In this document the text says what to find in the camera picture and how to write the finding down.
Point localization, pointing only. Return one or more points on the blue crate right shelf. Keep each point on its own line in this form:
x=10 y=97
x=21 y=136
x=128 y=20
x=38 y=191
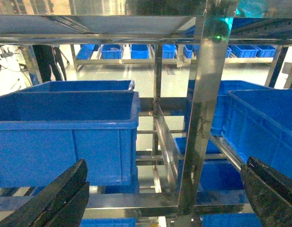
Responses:
x=259 y=124

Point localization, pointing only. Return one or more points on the blue crate left shelf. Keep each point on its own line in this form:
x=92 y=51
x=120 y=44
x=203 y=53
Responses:
x=44 y=133

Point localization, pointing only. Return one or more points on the steel shelf rack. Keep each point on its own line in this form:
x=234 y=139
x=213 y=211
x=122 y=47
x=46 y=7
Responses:
x=213 y=23

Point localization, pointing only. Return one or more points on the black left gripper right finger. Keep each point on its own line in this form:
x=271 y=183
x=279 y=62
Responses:
x=269 y=193

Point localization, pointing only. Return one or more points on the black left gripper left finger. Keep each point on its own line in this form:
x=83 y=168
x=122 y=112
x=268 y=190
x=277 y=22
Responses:
x=62 y=203

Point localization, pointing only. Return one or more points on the blue crate shelf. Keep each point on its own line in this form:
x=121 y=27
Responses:
x=44 y=133
x=259 y=124

